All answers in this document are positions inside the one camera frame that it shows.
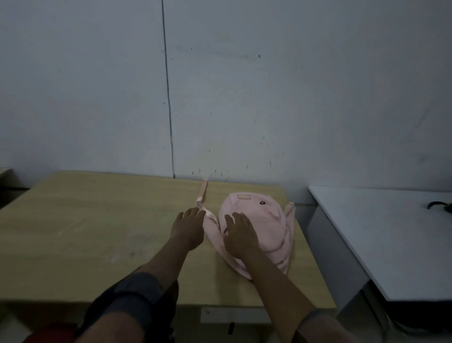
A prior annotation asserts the person's right hand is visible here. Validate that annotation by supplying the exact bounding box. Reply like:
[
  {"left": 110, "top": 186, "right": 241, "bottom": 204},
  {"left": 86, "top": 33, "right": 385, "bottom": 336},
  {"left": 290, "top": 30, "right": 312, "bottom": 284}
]
[{"left": 223, "top": 212, "right": 261, "bottom": 260}]

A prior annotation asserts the person's left hand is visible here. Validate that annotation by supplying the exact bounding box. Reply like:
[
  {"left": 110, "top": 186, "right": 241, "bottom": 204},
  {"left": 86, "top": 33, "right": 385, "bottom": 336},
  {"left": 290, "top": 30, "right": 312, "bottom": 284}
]
[{"left": 170, "top": 208, "right": 207, "bottom": 251}]

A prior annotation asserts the pink fabric backpack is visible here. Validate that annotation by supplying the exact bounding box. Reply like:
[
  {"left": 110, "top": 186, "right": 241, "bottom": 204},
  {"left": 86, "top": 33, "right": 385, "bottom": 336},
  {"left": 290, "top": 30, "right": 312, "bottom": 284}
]
[{"left": 196, "top": 180, "right": 296, "bottom": 282}]

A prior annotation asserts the person's right forearm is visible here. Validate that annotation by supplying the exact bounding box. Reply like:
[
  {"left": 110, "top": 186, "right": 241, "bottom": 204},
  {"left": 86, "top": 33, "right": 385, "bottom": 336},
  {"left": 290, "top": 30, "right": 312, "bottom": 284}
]
[{"left": 241, "top": 252, "right": 318, "bottom": 334}]

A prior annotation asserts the person's left forearm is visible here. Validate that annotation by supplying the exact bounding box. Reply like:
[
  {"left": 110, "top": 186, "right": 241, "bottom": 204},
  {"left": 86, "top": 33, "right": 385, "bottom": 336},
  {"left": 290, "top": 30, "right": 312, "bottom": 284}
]
[{"left": 137, "top": 240, "right": 199, "bottom": 291}]

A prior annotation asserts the dark gray long-sleeve shirt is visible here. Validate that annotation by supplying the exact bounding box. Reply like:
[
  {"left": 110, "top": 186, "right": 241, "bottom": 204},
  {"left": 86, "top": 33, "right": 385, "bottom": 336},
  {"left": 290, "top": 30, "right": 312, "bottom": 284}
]
[{"left": 75, "top": 271, "right": 358, "bottom": 343}]

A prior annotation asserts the white desk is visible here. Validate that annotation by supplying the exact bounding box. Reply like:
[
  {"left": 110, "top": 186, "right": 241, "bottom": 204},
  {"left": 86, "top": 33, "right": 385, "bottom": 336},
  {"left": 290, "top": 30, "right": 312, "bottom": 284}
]
[{"left": 306, "top": 186, "right": 452, "bottom": 311}]

